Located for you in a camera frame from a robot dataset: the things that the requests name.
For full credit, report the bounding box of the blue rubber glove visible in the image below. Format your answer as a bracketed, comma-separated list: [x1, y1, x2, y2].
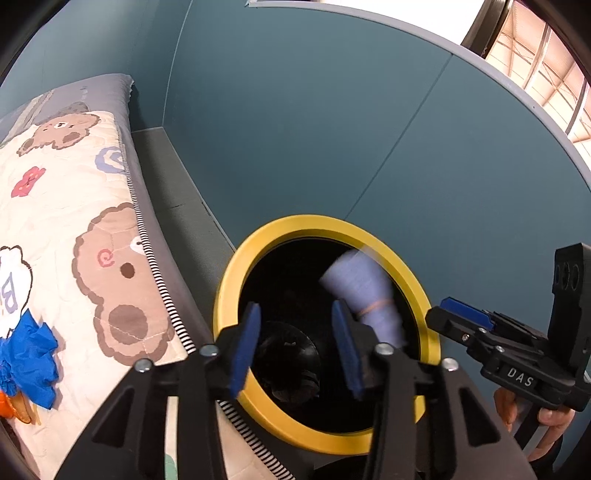
[1, 310, 59, 410]

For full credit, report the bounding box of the purple foam net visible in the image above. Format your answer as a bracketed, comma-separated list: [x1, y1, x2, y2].
[321, 250, 406, 349]

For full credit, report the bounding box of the small black plastic bag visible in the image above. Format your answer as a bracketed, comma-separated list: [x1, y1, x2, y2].
[252, 325, 321, 404]

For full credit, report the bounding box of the yellow rimmed black trash bin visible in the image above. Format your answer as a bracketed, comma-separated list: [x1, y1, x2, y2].
[213, 215, 441, 455]

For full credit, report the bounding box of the person's right hand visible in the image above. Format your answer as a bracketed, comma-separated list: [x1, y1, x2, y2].
[494, 388, 576, 461]

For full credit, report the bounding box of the cream bear print quilt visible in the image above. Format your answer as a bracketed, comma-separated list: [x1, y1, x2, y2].
[0, 89, 297, 480]

